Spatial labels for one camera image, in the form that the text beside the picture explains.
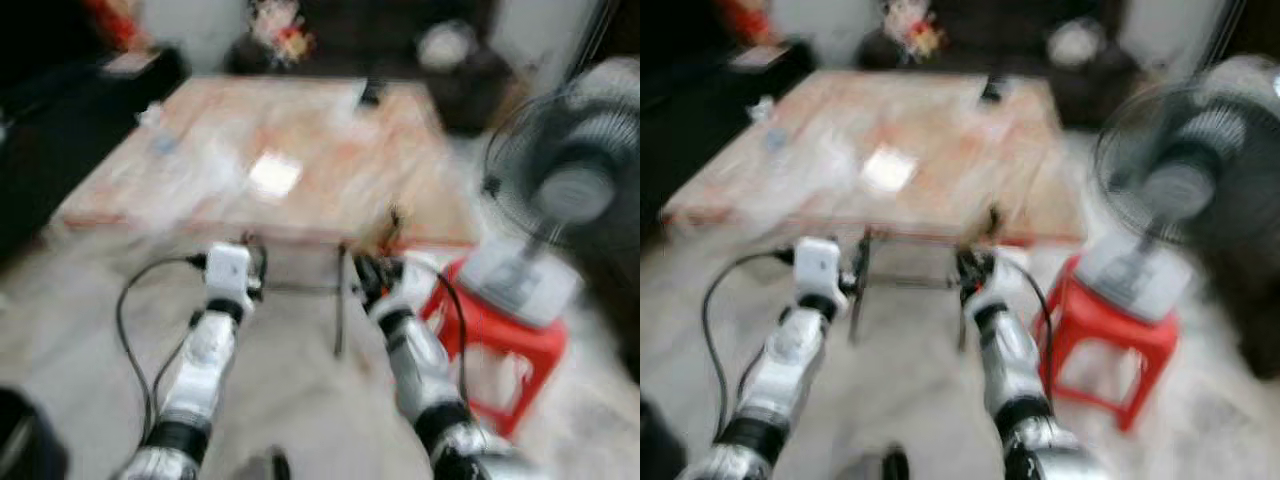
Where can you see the red plastic stool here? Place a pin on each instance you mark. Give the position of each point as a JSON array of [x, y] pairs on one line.
[[1110, 325], [505, 335]]

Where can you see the grey electric fan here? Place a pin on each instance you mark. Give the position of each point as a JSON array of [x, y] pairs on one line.
[[575, 180], [1175, 185]]

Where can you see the dark cabinet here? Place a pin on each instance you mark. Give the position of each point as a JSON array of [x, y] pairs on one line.
[[1000, 30], [380, 30]]

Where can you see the black sofa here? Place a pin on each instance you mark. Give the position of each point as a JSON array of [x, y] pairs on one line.
[[50, 140], [690, 120]]

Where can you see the flat pale box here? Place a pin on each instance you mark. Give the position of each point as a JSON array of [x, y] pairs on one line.
[[760, 58], [130, 63]]

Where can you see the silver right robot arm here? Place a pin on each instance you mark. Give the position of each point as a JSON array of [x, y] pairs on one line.
[[1015, 360], [425, 370]]

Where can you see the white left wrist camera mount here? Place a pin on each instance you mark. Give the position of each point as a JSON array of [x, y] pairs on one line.
[[818, 265], [228, 270]]

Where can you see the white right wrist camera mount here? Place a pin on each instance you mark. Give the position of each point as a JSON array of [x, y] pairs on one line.
[[1005, 275], [412, 282]]

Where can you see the clear plastic bottle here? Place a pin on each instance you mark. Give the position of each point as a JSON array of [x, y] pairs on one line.
[[772, 128], [160, 135]]

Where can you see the round white pot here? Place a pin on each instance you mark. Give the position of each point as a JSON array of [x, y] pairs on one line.
[[1075, 43], [447, 45]]

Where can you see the low wooden table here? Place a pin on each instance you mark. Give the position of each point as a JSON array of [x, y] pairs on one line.
[[340, 150], [960, 140]]

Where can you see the red decoration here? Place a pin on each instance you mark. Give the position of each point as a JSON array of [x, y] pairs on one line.
[[745, 20], [115, 22]]

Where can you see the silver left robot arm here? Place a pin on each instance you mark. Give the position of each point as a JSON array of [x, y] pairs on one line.
[[205, 360], [795, 360]]

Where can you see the flower bouquet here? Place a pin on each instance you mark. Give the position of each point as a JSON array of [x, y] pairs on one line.
[[283, 30], [914, 28]]

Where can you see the black rubbish bin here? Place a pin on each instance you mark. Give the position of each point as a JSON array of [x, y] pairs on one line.
[[28, 440], [655, 445]]

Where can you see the white paper trash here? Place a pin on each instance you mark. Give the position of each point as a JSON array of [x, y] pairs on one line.
[[275, 175]]

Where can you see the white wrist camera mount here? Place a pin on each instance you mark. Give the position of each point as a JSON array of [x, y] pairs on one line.
[[818, 265], [412, 282], [228, 270], [1005, 275]]

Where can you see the small black device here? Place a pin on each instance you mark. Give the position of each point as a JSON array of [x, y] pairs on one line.
[[371, 93], [994, 88]]

